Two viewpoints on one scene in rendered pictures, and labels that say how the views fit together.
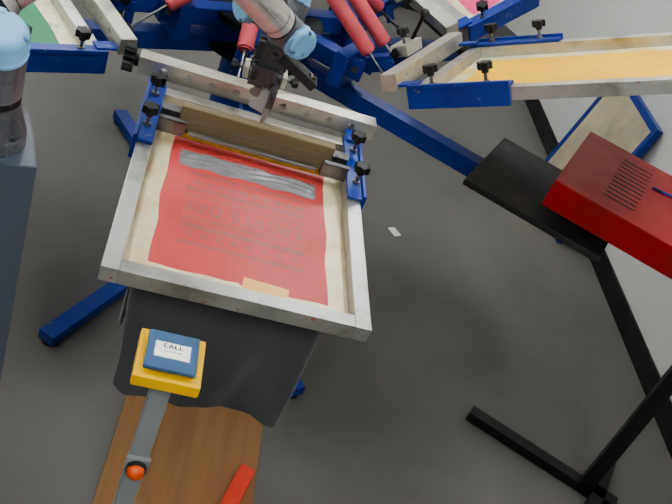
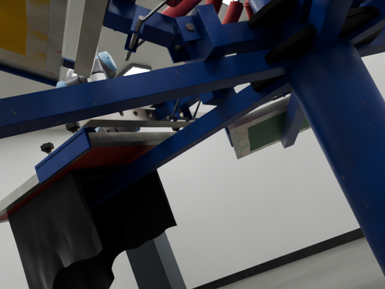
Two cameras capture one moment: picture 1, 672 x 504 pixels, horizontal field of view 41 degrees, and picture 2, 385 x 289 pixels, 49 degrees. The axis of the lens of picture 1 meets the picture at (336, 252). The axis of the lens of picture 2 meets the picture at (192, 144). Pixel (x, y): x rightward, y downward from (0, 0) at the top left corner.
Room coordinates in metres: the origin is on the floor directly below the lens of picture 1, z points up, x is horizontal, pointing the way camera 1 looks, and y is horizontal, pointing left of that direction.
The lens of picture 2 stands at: (3.42, -0.53, 0.51)
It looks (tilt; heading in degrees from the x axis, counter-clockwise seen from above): 14 degrees up; 140
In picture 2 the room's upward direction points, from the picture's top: 23 degrees counter-clockwise
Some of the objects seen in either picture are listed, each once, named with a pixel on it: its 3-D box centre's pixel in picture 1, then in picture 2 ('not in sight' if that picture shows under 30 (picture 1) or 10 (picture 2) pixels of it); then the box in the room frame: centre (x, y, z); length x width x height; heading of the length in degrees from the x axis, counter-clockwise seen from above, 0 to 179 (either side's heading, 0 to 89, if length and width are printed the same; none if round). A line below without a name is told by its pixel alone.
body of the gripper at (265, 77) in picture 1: (270, 63); not in sight; (2.00, 0.33, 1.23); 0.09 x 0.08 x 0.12; 106
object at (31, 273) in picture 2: not in sight; (57, 245); (1.80, 0.04, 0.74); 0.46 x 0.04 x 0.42; 16
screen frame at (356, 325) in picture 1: (247, 199); (89, 178); (1.80, 0.25, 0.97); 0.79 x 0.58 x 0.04; 16
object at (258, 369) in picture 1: (214, 349); (67, 253); (1.52, 0.17, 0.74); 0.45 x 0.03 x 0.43; 106
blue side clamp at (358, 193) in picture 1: (351, 174); (66, 156); (2.11, 0.05, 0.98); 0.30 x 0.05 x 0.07; 16
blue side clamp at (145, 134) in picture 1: (148, 117); not in sight; (1.95, 0.58, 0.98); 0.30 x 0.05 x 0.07; 16
